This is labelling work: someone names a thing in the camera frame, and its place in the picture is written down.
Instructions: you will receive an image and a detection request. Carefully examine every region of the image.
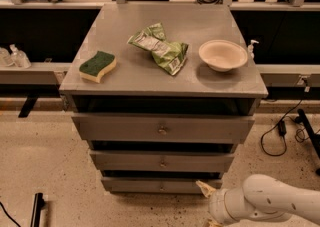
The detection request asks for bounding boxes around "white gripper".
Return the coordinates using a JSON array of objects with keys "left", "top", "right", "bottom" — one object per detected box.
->
[{"left": 196, "top": 180, "right": 236, "bottom": 227}]

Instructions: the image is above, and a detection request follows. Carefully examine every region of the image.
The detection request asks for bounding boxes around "grey bottom drawer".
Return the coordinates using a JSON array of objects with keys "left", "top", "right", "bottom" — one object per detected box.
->
[{"left": 100, "top": 176, "right": 223, "bottom": 195}]

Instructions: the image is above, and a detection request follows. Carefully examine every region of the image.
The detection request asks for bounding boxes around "grey drawer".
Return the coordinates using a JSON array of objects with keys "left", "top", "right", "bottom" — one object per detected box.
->
[
  {"left": 90, "top": 150, "right": 234, "bottom": 172},
  {"left": 72, "top": 113, "right": 254, "bottom": 144},
  {"left": 100, "top": 176, "right": 223, "bottom": 195}
]

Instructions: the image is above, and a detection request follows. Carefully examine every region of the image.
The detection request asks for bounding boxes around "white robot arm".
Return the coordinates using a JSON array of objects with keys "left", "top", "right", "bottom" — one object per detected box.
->
[{"left": 196, "top": 174, "right": 320, "bottom": 227}]

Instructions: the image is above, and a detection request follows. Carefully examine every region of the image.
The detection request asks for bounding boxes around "grey middle drawer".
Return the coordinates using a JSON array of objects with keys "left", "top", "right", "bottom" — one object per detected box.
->
[{"left": 90, "top": 150, "right": 234, "bottom": 172}]

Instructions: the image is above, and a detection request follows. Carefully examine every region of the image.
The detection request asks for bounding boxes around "grey drawer cabinet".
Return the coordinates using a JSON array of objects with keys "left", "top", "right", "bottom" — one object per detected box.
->
[{"left": 60, "top": 2, "right": 267, "bottom": 187}]

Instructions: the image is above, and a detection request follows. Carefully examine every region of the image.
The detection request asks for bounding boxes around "grey top drawer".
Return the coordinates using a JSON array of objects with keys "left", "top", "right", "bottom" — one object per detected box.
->
[{"left": 72, "top": 113, "right": 254, "bottom": 144}]

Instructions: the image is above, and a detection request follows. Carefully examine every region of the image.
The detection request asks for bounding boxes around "black stand leg right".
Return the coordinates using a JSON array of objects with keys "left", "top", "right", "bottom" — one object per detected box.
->
[{"left": 298, "top": 109, "right": 320, "bottom": 176}]

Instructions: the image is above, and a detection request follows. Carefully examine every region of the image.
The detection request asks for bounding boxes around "white bowl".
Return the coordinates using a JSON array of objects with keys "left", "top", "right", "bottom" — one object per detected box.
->
[{"left": 199, "top": 40, "right": 248, "bottom": 72}]

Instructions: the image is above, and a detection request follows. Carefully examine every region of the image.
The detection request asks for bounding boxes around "green crumpled chip bag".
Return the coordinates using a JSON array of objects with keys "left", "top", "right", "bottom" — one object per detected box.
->
[{"left": 127, "top": 23, "right": 189, "bottom": 76}]

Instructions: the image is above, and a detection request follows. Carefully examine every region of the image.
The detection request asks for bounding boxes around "white pump bottle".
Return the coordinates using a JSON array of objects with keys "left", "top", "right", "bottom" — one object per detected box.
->
[{"left": 248, "top": 40, "right": 259, "bottom": 58}]

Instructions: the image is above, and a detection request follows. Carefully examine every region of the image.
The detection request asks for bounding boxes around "black stand foot left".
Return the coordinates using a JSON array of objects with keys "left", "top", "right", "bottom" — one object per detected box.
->
[{"left": 30, "top": 193, "right": 45, "bottom": 227}]

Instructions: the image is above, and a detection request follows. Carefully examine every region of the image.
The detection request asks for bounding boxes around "green yellow sponge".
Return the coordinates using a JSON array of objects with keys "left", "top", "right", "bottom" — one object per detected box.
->
[{"left": 79, "top": 51, "right": 116, "bottom": 83}]

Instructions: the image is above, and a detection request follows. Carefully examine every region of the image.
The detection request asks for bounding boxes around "clear sanitizer bottle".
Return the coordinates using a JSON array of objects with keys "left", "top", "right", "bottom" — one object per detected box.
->
[{"left": 10, "top": 44, "right": 31, "bottom": 68}]

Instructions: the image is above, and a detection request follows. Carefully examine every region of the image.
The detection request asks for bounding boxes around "black power cable with adapter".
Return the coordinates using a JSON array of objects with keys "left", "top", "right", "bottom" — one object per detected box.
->
[{"left": 260, "top": 77, "right": 311, "bottom": 157}]

